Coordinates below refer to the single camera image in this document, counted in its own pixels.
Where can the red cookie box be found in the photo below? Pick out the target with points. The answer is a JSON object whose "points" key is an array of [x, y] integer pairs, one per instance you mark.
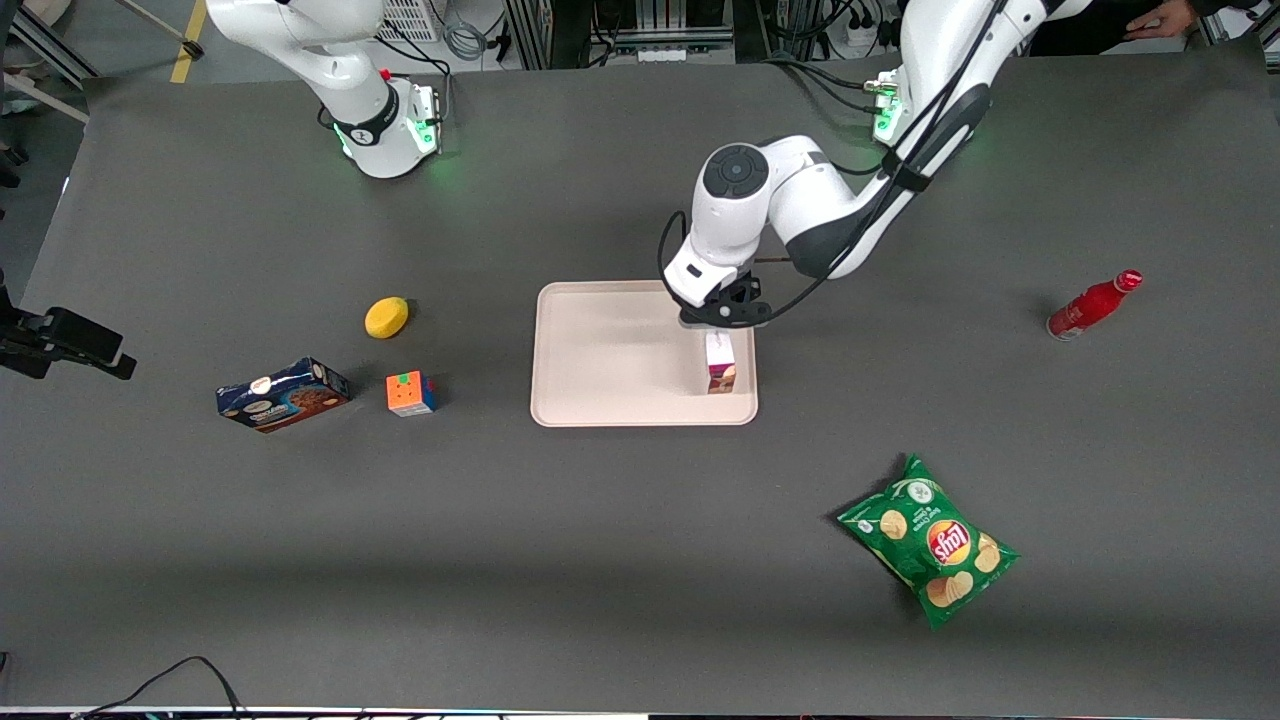
{"points": [[721, 370]]}

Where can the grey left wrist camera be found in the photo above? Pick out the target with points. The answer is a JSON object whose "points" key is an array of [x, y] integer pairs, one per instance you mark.
{"points": [[725, 315]]}

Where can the colourful puzzle cube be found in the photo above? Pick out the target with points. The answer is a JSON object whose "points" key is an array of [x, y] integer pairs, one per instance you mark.
{"points": [[408, 394]]}

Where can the blue chocolate cookie box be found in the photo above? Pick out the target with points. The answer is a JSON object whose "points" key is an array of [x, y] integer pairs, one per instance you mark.
{"points": [[283, 396]]}

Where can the dark sleeved forearm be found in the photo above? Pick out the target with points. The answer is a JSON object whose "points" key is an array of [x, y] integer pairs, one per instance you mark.
{"points": [[1225, 6]]}

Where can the beige plastic tray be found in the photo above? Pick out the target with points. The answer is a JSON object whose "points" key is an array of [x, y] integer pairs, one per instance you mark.
{"points": [[615, 355]]}

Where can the aluminium frame rack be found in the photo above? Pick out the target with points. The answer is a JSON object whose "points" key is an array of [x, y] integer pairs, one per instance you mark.
{"points": [[620, 25]]}

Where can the red bottle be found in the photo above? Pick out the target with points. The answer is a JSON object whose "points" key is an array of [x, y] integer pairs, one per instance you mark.
{"points": [[1088, 305]]}

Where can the black camera on mount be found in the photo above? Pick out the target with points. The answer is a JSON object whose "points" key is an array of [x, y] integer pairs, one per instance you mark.
{"points": [[82, 337]]}

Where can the person's bare hand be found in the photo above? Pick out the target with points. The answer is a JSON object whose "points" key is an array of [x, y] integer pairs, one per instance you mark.
{"points": [[1163, 20]]}

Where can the green chips bag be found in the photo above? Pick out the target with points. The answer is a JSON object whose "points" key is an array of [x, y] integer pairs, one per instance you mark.
{"points": [[928, 540]]}

